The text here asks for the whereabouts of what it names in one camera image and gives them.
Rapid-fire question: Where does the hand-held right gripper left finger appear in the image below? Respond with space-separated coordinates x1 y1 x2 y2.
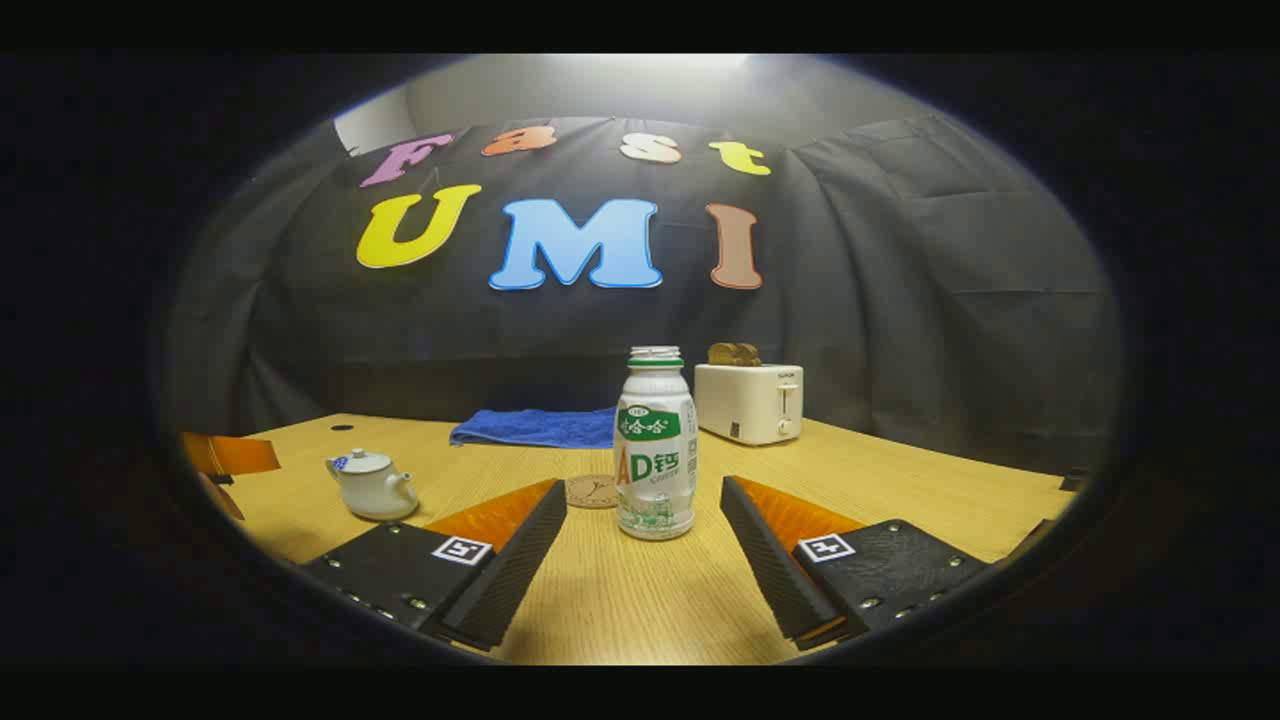
300 478 568 653

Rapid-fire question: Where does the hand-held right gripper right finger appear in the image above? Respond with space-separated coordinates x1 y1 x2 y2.
720 475 993 651

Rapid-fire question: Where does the round cork coaster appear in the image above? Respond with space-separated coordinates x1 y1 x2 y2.
564 474 621 510

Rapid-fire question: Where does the white ceramic teacup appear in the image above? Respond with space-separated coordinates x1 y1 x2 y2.
325 448 419 522

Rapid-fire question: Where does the white plastic water bottle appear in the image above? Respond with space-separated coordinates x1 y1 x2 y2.
613 346 698 541

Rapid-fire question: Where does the blue towel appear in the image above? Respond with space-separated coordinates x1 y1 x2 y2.
449 407 619 450

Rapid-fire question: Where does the white toaster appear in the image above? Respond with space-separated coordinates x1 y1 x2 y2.
694 362 804 446

